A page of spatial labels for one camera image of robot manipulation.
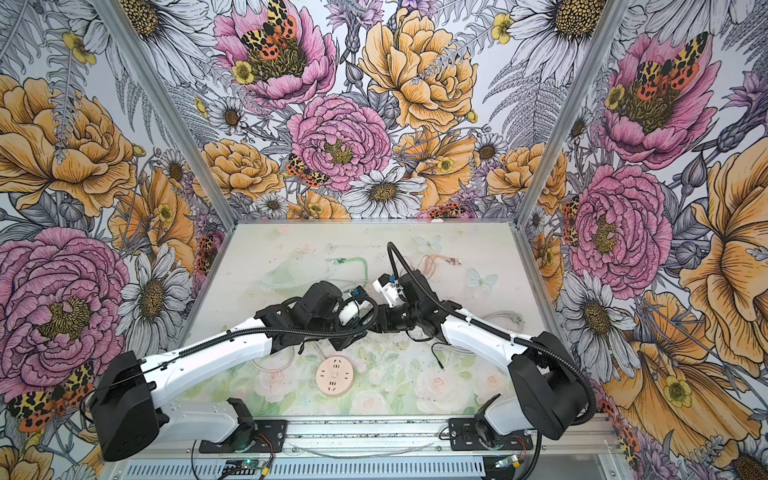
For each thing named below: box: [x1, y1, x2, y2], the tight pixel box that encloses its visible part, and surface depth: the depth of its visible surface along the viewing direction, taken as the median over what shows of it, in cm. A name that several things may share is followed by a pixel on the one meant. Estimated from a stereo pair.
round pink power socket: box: [315, 355, 354, 397], surface depth 83 cm
